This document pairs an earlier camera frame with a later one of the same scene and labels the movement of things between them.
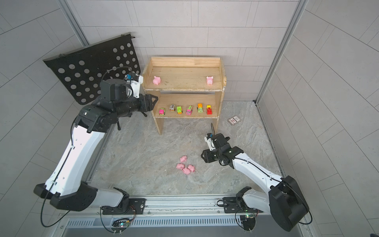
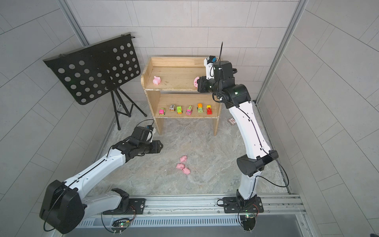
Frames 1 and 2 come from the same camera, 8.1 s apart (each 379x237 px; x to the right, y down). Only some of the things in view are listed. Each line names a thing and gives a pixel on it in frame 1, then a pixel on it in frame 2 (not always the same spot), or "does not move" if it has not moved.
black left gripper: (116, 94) to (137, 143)
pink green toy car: (162, 111) does not move
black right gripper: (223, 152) to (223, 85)
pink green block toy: (189, 110) does not move
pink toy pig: (191, 168) to (195, 84)
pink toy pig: (183, 158) does not move
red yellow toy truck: (208, 110) does not move
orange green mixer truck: (200, 108) does not move
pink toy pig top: (156, 80) does not move
